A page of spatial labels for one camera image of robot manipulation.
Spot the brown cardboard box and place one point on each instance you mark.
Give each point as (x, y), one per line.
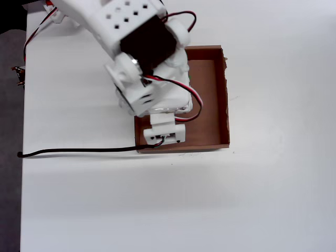
(207, 105)

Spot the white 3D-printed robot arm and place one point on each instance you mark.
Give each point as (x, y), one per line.
(126, 23)

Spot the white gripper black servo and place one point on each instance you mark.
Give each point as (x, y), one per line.
(125, 97)

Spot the dark metal clip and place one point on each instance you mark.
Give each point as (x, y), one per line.
(19, 74)

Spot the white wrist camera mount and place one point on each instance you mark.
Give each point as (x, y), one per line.
(162, 123)

